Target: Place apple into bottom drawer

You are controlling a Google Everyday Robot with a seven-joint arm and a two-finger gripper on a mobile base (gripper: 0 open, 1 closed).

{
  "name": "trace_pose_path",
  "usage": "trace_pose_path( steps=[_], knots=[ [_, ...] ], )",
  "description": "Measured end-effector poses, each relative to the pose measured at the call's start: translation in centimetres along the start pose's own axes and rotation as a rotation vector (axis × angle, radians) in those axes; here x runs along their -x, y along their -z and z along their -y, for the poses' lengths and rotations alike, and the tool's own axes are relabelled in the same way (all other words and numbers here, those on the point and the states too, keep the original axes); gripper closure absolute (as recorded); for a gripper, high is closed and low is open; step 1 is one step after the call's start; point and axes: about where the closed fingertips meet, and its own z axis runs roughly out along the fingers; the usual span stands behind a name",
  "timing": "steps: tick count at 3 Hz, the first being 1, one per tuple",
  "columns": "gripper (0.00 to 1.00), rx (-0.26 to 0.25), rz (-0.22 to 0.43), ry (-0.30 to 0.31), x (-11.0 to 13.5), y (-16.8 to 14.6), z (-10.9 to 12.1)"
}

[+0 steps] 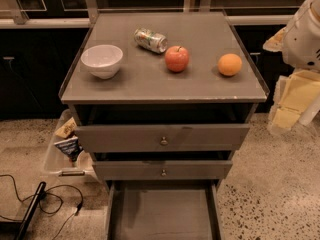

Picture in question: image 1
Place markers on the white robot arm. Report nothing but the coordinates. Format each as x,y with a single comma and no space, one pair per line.
313,110

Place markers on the brass middle drawer knob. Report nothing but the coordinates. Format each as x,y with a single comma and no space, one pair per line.
163,173

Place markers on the orange fruit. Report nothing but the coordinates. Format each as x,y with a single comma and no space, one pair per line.
229,64

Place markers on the brass top drawer knob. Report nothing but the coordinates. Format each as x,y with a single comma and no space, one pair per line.
164,141

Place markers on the grey drawer cabinet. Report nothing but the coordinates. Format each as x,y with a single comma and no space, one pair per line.
146,92

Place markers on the brass drawer knob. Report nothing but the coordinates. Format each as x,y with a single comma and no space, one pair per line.
163,173
164,141

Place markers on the grey middle drawer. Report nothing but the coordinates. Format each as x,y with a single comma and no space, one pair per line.
151,170

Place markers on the tan snack bag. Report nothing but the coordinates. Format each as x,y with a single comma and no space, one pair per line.
66,129

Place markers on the crushed soda can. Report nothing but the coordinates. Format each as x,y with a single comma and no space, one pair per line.
151,40

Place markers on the grey open bottom drawer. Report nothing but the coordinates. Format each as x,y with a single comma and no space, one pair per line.
163,210

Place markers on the black flat bar device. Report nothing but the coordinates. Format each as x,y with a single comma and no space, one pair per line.
24,223

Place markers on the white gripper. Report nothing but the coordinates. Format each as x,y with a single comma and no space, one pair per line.
302,41

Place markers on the dark blue snack bag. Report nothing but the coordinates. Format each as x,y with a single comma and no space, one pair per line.
70,147

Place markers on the grey top drawer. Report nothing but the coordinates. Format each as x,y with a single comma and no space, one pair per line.
146,138

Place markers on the white ceramic bowl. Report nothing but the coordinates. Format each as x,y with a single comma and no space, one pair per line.
102,61

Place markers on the red apple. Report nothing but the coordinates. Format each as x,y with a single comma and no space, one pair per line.
176,58

